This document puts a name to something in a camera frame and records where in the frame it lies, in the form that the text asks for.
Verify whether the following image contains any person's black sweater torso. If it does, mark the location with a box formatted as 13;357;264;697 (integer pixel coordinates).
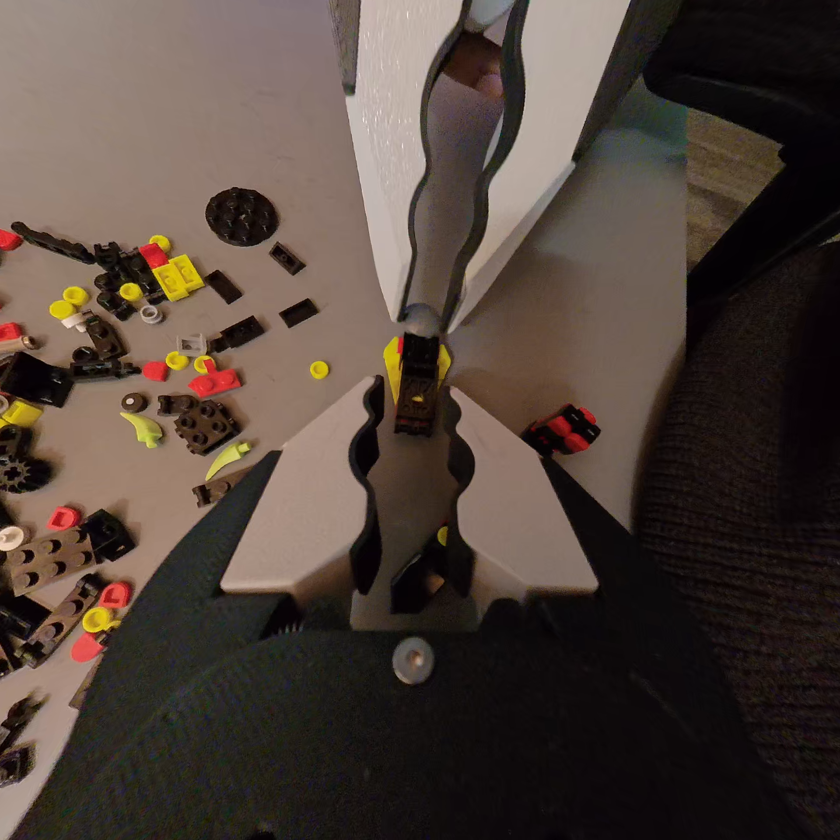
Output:
633;243;840;840

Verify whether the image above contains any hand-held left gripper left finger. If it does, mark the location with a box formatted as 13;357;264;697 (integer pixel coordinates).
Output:
220;375;386;631

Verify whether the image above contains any yellow black red lego model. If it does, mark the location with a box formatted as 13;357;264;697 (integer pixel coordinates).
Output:
382;304;454;437

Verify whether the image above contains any pile of lego pieces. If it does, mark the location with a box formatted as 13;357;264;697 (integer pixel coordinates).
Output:
0;222;329;788

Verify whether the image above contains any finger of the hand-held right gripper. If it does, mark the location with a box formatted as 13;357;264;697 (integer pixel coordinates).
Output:
445;0;634;329
346;0;473;322

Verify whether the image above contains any black round lego plate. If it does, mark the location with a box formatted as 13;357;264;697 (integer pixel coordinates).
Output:
205;187;281;248

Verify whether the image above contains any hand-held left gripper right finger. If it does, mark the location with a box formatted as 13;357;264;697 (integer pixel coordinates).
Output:
448;386;599;629

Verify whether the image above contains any person's right hand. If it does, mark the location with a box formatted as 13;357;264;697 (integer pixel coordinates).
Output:
443;33;508;99

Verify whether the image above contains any person's right forearm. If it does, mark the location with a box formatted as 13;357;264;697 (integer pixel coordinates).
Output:
643;0;840;142

